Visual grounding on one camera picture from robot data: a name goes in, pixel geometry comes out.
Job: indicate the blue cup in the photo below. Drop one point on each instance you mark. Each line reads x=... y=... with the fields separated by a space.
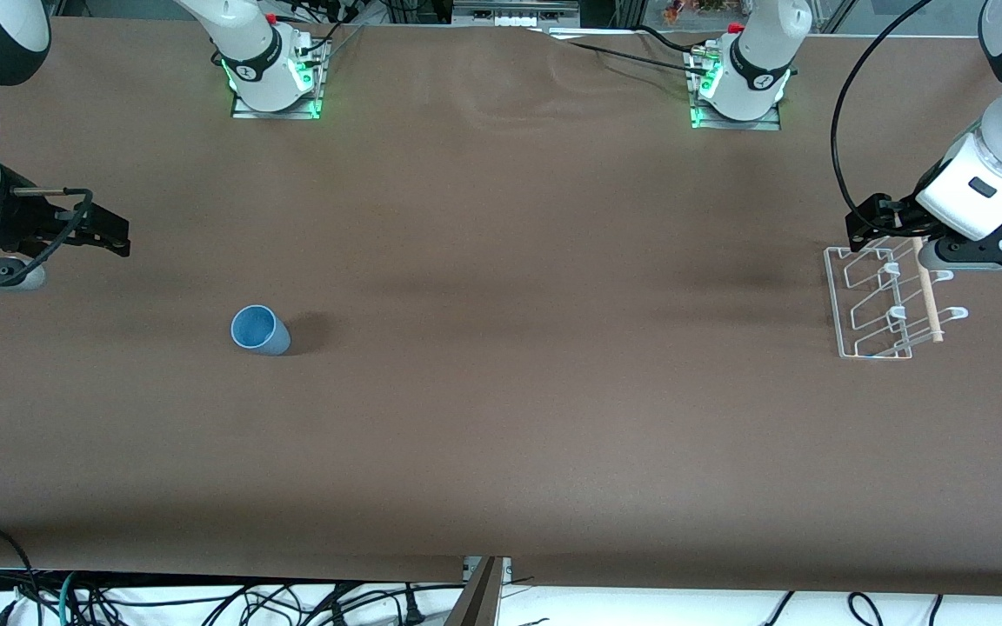
x=259 y=332

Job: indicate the white power strip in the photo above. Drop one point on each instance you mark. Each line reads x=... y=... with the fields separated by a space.
x=514 y=12

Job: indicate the brown table cover sheet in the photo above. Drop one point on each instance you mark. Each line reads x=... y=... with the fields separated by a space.
x=501 y=348

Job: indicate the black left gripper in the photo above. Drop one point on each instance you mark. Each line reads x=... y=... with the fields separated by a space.
x=886 y=216

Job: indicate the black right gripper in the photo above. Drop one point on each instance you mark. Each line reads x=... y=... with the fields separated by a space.
x=21 y=223

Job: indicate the aluminium frame profile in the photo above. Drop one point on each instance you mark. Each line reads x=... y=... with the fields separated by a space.
x=477 y=600

